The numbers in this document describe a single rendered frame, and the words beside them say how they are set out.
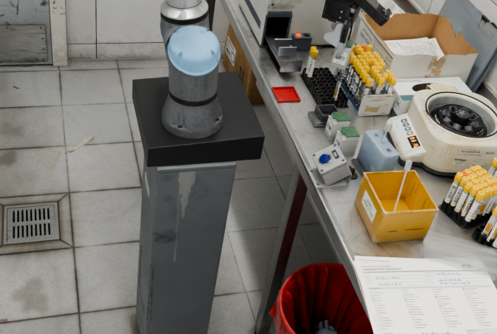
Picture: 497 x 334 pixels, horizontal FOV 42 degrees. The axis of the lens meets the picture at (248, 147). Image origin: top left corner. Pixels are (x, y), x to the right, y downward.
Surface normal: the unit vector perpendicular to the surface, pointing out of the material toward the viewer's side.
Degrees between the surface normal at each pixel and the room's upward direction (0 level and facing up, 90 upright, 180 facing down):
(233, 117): 3
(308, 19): 90
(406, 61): 92
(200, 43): 8
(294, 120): 0
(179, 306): 90
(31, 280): 0
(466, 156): 90
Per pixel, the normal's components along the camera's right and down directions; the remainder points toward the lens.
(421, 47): 0.14, -0.75
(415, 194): -0.97, 0.04
